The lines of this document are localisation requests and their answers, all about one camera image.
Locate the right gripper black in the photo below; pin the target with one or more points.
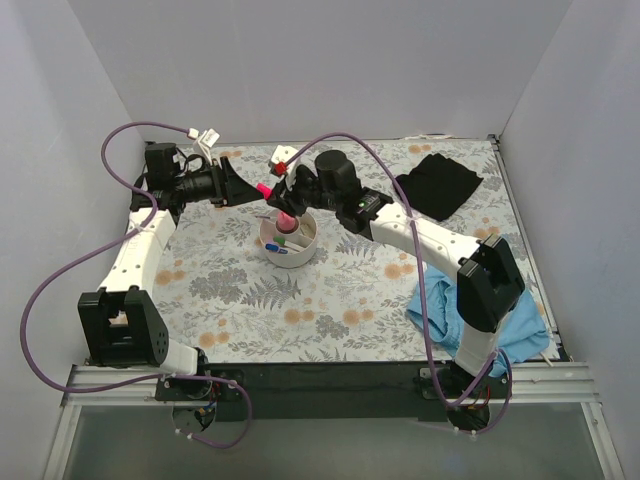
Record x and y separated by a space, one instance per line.
291 190

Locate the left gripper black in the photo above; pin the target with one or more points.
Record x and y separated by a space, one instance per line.
220 181

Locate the pink pack of pens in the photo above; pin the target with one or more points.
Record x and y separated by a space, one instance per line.
285 223

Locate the green capped white marker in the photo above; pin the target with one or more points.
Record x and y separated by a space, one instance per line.
287 243

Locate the white round divided organizer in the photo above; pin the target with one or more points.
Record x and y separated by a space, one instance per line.
290 249

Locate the blue capped white marker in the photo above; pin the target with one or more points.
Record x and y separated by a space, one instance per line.
276 248

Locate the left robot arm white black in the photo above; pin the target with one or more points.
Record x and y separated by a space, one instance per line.
122 326

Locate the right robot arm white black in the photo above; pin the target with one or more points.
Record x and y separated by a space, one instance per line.
489 283

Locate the floral table mat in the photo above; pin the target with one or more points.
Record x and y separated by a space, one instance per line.
216 289

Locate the black folded cloth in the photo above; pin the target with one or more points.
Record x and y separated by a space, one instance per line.
438 186

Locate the light blue shorts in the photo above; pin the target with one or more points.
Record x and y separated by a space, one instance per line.
523 337

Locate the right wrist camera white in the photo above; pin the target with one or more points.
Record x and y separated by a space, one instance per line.
279 161

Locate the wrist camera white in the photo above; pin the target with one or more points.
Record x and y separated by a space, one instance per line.
203 141
279 161

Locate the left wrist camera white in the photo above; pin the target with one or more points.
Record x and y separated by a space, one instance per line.
203 141

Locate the aluminium frame rail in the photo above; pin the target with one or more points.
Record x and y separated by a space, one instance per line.
549 426

